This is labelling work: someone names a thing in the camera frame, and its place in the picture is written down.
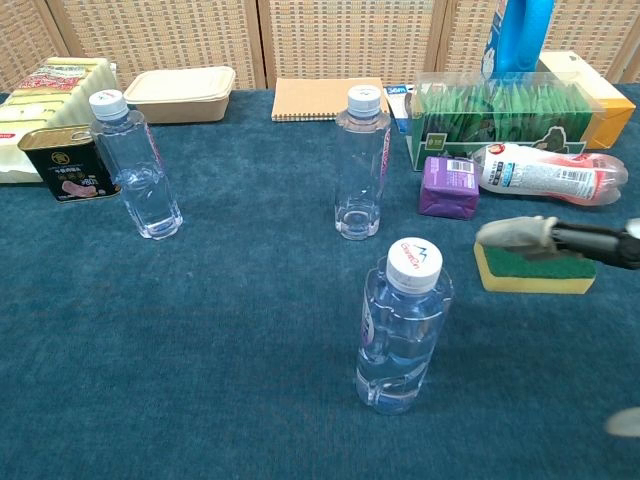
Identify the clear box green tea sachets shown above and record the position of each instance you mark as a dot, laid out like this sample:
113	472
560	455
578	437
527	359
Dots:
500	112

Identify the white blue toothpaste box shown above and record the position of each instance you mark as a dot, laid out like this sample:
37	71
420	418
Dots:
400	107

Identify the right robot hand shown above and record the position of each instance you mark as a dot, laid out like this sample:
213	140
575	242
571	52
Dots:
515	232

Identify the teal table cloth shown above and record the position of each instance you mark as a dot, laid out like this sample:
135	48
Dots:
225	350

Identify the purple wrapped pack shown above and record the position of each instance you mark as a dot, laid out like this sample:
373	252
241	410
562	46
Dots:
447	192

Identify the cream foam sponge package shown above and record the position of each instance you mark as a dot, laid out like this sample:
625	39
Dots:
45	95

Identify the clear water bottle white cap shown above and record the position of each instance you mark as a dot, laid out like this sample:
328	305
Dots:
361	165
400	330
132	165

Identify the yellow green scouring sponge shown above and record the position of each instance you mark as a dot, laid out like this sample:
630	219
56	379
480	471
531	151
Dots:
540	277

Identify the wooden rattan folding screen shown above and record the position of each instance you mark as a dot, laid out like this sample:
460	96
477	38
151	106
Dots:
350	35

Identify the kraft lunch box with lid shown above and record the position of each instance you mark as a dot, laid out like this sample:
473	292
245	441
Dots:
180	97

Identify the yellow white carton box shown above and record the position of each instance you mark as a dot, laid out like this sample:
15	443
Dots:
605	100

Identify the black luncheon meat can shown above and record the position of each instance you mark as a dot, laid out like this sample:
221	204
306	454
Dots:
70	172

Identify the pink labelled drink bottle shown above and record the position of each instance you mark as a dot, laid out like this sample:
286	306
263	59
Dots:
545	172

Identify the blue plastic detergent bottle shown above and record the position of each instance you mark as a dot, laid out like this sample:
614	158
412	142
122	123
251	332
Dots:
522	35

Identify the kraft spiral notebook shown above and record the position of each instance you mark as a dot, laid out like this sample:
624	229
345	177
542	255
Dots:
310	97

